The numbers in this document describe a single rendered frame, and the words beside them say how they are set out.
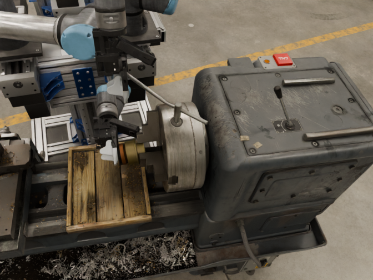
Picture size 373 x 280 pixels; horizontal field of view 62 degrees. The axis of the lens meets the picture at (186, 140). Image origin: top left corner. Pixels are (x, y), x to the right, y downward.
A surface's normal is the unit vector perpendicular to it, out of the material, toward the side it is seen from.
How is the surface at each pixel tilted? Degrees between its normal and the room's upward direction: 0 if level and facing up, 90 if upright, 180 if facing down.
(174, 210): 0
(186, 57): 0
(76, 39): 89
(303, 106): 0
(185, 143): 32
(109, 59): 69
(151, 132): 49
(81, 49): 89
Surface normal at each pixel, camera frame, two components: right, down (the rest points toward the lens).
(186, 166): 0.22, 0.37
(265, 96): 0.09, -0.60
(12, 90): 0.31, 0.77
